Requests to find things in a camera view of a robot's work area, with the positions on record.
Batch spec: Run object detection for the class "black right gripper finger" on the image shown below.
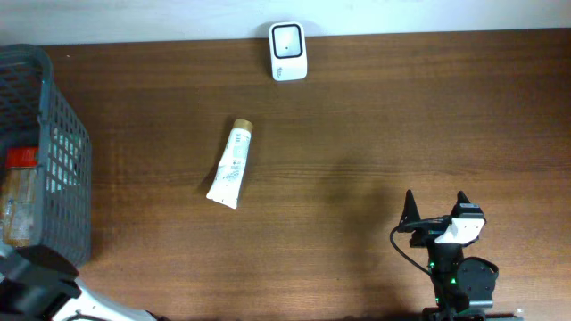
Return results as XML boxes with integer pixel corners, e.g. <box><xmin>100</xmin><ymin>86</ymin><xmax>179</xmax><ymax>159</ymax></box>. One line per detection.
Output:
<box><xmin>400</xmin><ymin>189</ymin><xmax>420</xmax><ymax>226</ymax></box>
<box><xmin>456</xmin><ymin>191</ymin><xmax>471</xmax><ymax>205</ymax></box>

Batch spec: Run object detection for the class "white tube with gold cap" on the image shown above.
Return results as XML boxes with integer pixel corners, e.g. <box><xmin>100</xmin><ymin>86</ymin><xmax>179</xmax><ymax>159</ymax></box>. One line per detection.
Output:
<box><xmin>206</xmin><ymin>119</ymin><xmax>253</xmax><ymax>210</ymax></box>

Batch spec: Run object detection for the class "red orange pasta packet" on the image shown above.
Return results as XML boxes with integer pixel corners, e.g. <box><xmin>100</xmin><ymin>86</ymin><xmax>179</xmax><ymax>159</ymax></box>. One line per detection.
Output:
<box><xmin>1</xmin><ymin>146</ymin><xmax>38</xmax><ymax>247</ymax></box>

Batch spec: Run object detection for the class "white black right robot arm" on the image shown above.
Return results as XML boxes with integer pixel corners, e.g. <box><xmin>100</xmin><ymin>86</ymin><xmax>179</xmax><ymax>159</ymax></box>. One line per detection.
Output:
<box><xmin>389</xmin><ymin>190</ymin><xmax>520</xmax><ymax>321</ymax></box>

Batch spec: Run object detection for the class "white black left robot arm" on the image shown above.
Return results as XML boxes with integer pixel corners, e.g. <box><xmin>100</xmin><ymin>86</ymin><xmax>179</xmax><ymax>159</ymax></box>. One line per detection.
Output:
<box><xmin>1</xmin><ymin>244</ymin><xmax>165</xmax><ymax>321</ymax></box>

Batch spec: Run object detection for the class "white barcode scanner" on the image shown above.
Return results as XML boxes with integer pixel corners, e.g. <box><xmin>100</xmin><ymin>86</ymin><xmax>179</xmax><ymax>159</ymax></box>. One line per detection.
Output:
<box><xmin>268</xmin><ymin>21</ymin><xmax>308</xmax><ymax>82</ymax></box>

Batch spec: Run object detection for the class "grey plastic shopping basket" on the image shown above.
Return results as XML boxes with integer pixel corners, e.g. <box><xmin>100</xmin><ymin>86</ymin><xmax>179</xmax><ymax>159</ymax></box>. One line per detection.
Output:
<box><xmin>1</xmin><ymin>45</ymin><xmax>92</xmax><ymax>267</ymax></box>

